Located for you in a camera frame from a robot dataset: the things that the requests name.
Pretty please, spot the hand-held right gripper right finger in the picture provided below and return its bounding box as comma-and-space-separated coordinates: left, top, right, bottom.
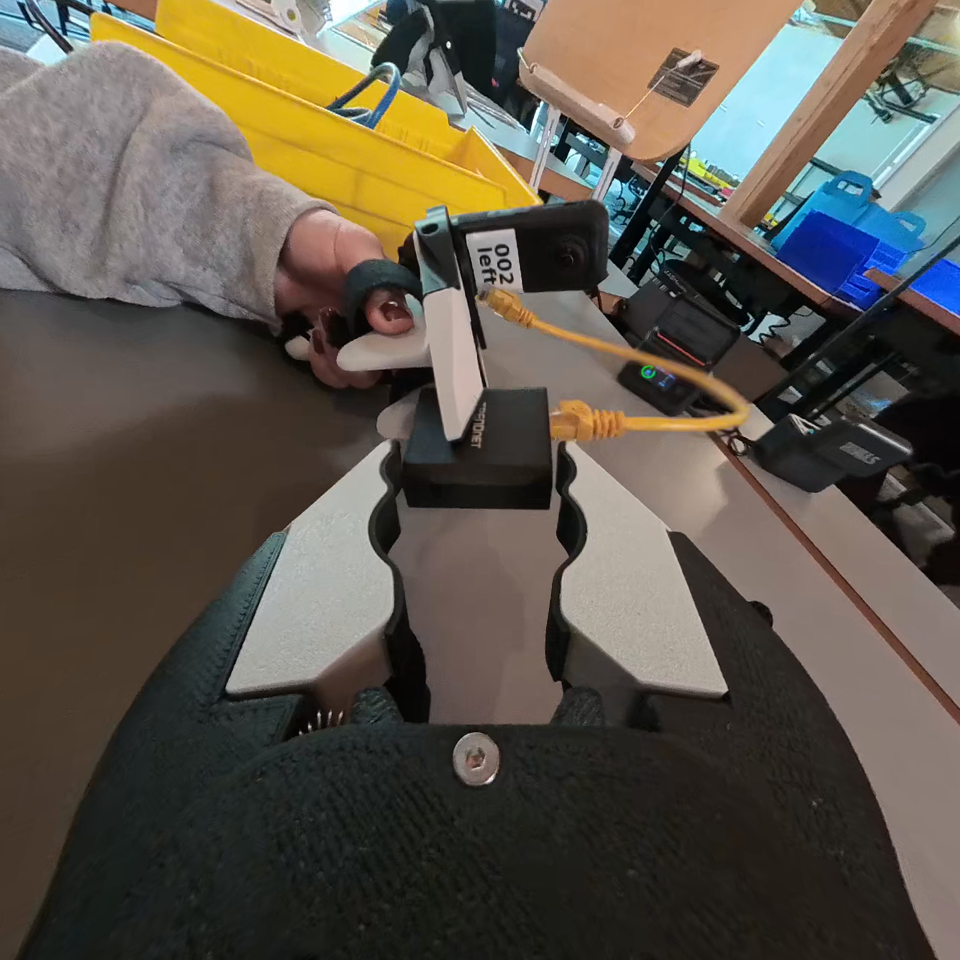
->
546, 441, 730, 699

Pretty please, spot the yellow plastic bin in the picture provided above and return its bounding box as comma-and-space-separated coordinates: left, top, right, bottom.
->
90, 0, 545, 260

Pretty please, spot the wooden chair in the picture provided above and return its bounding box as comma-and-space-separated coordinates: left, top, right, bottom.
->
516, 0, 805, 192

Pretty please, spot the black charger with display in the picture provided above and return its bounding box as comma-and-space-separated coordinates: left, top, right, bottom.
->
616, 281, 741, 418

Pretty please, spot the blue plastic bin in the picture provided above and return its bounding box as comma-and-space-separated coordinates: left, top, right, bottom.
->
772, 171, 929, 310
906, 257, 960, 336

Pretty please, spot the blue cable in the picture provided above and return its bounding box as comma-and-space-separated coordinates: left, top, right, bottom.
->
326, 63, 403, 130

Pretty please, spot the grey charging case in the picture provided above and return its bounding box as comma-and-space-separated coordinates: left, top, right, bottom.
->
752, 412, 914, 494

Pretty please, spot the black ethernet adapter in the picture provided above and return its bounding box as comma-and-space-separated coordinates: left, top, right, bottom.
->
401, 386, 558, 513

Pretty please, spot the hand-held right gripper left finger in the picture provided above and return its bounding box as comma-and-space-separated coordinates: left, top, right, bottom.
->
225, 441, 432, 723

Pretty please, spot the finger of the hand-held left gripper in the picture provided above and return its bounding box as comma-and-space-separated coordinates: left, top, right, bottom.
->
420, 288, 490, 445

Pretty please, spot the wooden beam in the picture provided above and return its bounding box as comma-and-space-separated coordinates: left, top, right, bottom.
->
720, 0, 940, 228

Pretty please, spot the yellow ethernet cable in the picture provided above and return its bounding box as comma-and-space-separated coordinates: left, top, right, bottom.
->
476, 288, 753, 445

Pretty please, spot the person's left forearm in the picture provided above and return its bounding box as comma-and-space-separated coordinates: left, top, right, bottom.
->
0, 41, 339, 333

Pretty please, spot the person's left hand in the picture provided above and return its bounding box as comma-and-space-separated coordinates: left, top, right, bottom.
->
273, 210, 417, 391

